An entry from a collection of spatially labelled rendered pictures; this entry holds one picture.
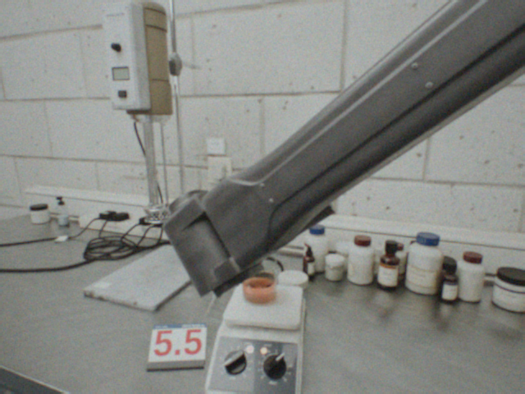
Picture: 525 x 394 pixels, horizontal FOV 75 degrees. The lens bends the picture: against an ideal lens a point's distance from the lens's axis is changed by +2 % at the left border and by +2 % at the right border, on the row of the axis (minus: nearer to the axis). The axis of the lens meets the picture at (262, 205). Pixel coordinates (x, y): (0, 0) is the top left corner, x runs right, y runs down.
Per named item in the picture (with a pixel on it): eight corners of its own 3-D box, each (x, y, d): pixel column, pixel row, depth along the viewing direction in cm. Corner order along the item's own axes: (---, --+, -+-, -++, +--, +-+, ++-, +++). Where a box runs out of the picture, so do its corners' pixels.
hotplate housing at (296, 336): (299, 419, 45) (301, 367, 43) (203, 407, 47) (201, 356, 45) (305, 322, 66) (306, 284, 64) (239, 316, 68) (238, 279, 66)
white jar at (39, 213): (49, 222, 129) (47, 206, 128) (30, 224, 127) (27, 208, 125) (52, 218, 135) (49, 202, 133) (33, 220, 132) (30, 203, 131)
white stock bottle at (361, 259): (375, 277, 85) (378, 235, 82) (369, 287, 80) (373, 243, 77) (350, 272, 88) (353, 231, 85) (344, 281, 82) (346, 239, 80)
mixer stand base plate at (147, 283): (152, 311, 70) (152, 306, 70) (80, 293, 77) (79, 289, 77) (222, 257, 97) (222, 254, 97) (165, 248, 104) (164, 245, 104)
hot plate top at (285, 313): (299, 331, 50) (299, 325, 50) (221, 323, 52) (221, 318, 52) (303, 290, 62) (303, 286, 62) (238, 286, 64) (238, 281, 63)
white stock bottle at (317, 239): (330, 265, 91) (332, 224, 89) (323, 274, 86) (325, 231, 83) (308, 261, 94) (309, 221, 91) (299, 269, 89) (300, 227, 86)
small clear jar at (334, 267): (340, 272, 87) (340, 254, 86) (345, 281, 83) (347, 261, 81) (321, 273, 87) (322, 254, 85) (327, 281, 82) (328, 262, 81)
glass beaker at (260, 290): (256, 286, 62) (255, 243, 60) (285, 297, 58) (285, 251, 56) (230, 303, 57) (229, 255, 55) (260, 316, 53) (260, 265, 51)
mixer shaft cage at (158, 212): (161, 225, 80) (152, 115, 74) (138, 222, 83) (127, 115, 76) (178, 217, 86) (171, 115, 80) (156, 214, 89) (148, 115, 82)
